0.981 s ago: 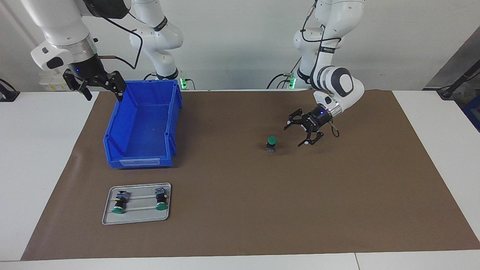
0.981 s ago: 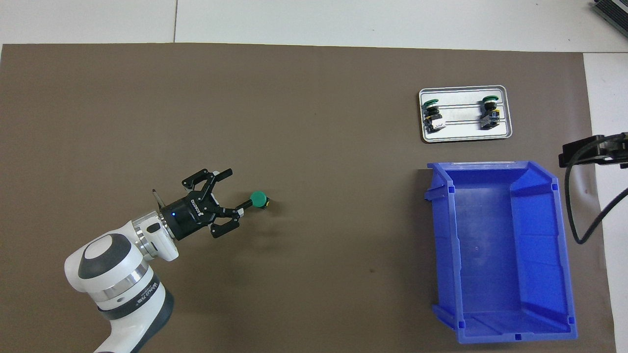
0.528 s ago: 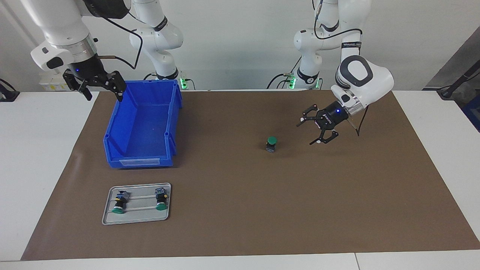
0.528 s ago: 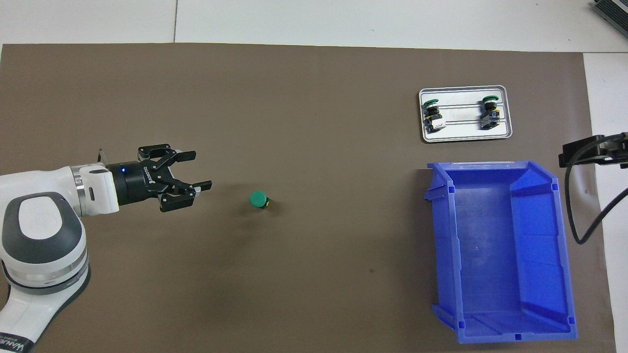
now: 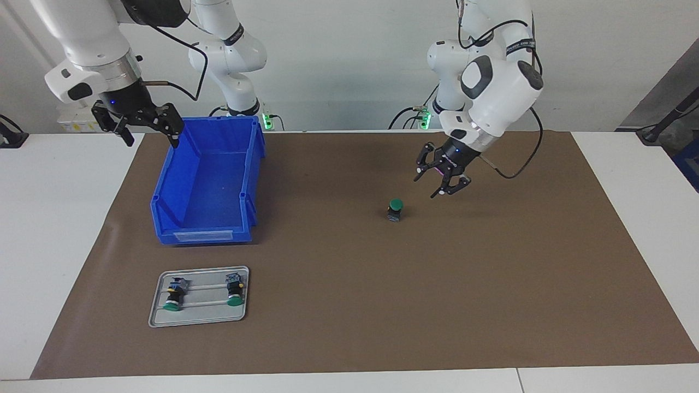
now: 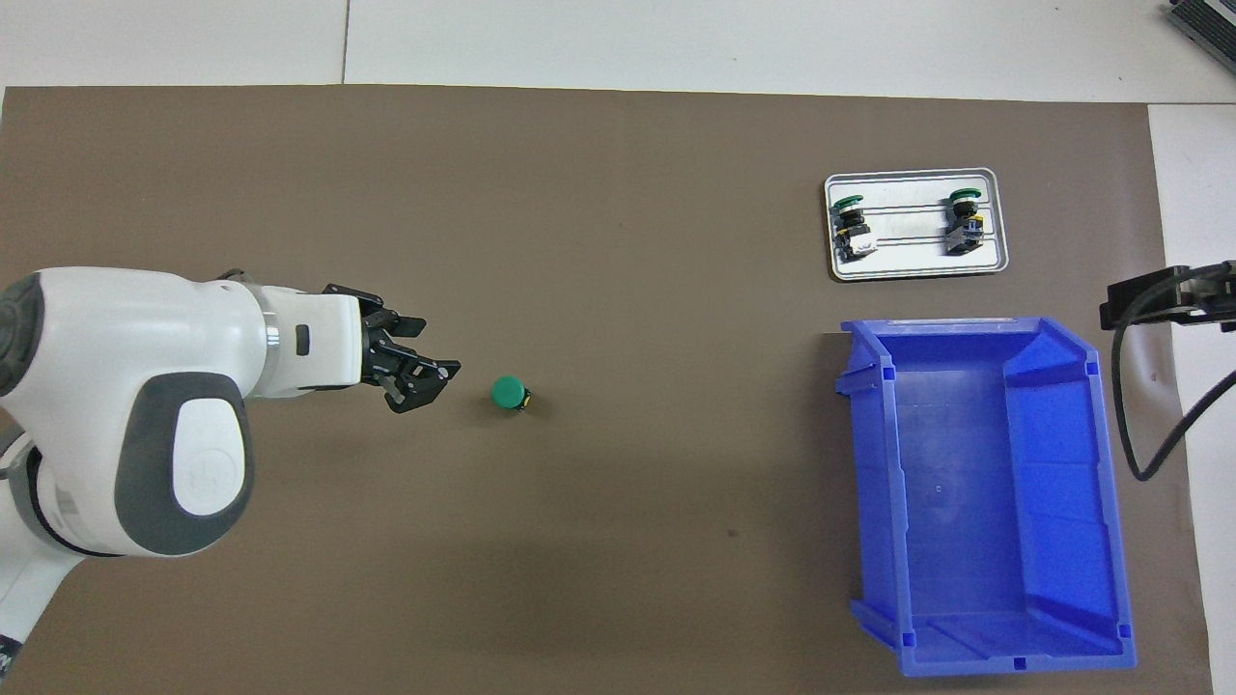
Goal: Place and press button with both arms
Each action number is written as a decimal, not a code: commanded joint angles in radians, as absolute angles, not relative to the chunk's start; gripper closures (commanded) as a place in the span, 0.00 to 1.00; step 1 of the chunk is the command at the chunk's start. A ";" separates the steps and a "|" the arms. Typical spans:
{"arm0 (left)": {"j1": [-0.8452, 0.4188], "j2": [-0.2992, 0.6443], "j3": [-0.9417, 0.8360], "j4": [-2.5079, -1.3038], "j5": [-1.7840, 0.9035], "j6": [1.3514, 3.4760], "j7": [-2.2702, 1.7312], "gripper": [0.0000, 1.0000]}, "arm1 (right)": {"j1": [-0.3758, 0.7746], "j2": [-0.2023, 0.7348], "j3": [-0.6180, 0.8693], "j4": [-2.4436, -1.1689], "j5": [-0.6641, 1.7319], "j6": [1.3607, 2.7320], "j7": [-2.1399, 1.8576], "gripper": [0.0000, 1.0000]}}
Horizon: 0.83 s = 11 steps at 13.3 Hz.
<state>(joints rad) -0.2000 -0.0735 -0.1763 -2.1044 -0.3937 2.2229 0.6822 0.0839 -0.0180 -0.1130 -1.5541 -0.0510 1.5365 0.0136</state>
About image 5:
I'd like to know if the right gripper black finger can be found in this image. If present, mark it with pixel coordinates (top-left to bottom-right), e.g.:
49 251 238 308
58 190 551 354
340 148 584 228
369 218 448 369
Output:
92 104 135 147
138 103 183 148

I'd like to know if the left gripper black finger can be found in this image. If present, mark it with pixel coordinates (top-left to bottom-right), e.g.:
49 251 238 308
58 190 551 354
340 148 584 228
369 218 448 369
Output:
413 142 446 182
430 172 472 200

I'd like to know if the blue plastic storage bin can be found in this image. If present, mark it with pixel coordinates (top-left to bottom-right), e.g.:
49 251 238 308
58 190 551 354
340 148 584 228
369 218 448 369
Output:
150 116 266 245

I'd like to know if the black table clamp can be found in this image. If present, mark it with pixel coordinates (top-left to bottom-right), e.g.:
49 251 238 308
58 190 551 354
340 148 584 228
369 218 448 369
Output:
0 115 29 149

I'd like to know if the brown table mat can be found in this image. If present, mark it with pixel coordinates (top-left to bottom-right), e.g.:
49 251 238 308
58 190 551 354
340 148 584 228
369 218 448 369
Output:
30 130 699 380

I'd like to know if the black stand pole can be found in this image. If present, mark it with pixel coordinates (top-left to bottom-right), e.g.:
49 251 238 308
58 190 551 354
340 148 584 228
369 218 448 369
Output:
636 87 699 145

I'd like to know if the silver metal tray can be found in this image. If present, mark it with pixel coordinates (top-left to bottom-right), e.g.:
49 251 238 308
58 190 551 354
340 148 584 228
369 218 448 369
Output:
148 266 250 328

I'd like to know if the blue crate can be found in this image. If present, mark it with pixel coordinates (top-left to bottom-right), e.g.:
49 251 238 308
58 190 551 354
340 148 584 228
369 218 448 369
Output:
673 139 699 193

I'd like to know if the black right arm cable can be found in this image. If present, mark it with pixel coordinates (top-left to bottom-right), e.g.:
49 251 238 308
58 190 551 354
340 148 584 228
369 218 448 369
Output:
139 22 208 102

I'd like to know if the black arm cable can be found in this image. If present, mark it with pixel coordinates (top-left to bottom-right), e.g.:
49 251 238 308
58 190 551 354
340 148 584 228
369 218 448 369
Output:
139 22 208 102
458 0 545 180

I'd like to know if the white wall socket box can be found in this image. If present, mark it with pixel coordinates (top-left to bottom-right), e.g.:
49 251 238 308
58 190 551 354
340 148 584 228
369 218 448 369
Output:
57 105 118 133

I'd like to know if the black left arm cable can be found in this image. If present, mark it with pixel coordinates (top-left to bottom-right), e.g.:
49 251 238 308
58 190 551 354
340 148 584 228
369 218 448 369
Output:
458 0 545 180

